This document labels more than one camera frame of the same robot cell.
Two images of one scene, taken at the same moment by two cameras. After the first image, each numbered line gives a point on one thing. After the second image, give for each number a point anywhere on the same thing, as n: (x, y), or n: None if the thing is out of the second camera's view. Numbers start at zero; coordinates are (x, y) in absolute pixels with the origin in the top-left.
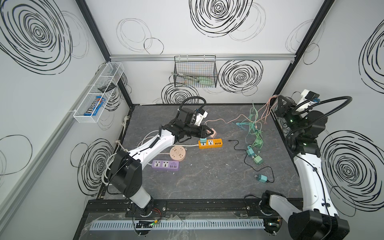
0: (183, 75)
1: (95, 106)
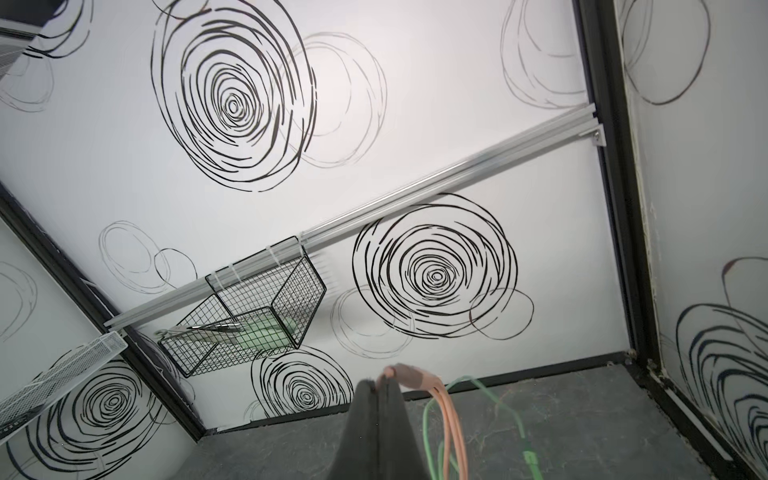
0: (215, 327)
1: None
